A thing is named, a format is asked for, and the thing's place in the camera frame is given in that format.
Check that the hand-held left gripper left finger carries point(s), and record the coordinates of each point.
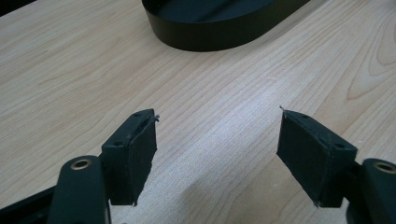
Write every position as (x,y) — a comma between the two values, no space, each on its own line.
(132,155)

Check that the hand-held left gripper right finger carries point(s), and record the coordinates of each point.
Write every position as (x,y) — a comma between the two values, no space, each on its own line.
(314,158)

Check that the black key rack with tray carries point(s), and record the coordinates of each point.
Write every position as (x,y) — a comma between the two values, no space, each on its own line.
(214,28)

